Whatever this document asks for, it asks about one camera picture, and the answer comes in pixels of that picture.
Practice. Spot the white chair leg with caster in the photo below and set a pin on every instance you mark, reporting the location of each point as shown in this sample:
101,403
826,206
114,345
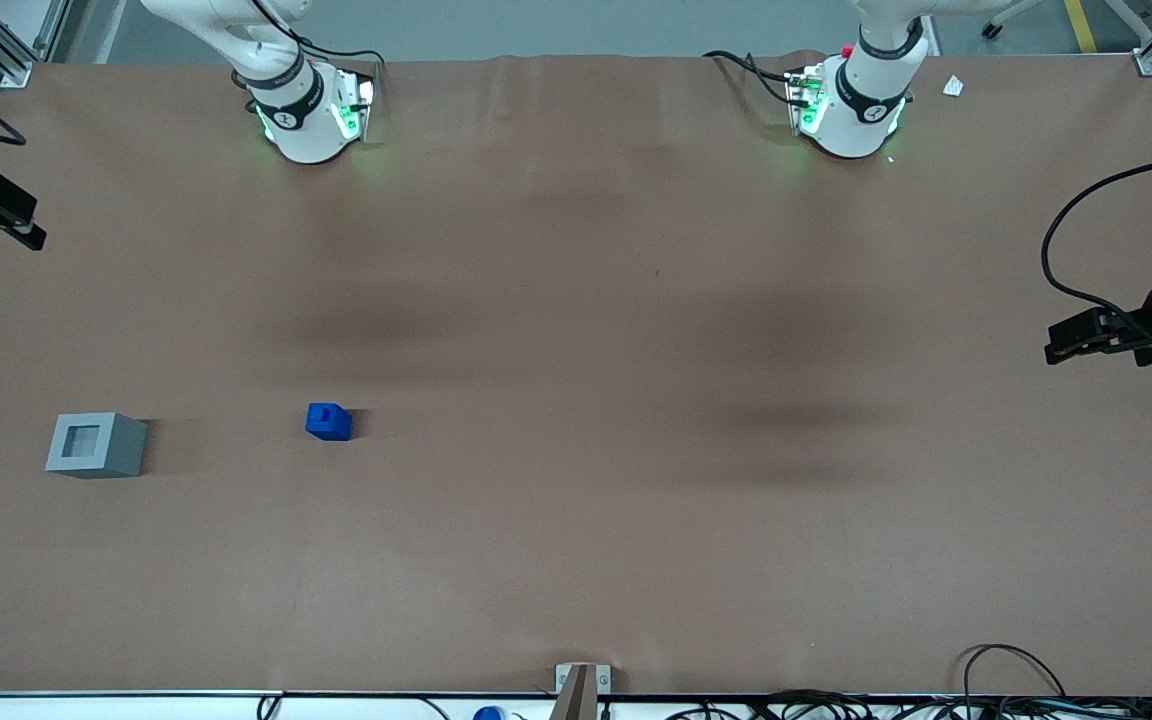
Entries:
1006,18

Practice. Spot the grey metal bracket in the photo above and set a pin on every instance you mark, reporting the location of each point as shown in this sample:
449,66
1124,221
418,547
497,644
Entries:
604,678

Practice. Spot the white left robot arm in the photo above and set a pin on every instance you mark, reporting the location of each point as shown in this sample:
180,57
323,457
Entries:
861,110

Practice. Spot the white paper scrap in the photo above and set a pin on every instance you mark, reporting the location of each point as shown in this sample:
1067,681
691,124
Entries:
953,86

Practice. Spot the brown wooden post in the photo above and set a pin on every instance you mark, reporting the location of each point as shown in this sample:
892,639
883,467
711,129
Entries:
576,695

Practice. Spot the blue round cap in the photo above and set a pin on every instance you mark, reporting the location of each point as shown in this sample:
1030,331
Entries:
488,713

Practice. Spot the gray square base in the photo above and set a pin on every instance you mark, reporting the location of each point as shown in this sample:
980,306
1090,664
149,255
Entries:
96,445

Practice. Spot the brown table mat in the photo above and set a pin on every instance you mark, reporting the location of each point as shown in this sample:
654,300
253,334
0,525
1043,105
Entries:
576,400

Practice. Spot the blue plastic part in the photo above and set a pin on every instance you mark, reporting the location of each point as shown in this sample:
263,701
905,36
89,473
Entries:
329,421

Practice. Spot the white table edge rail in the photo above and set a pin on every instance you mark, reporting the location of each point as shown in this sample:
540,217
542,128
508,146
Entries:
136,705

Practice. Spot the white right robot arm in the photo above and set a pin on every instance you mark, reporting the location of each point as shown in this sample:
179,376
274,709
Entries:
306,120

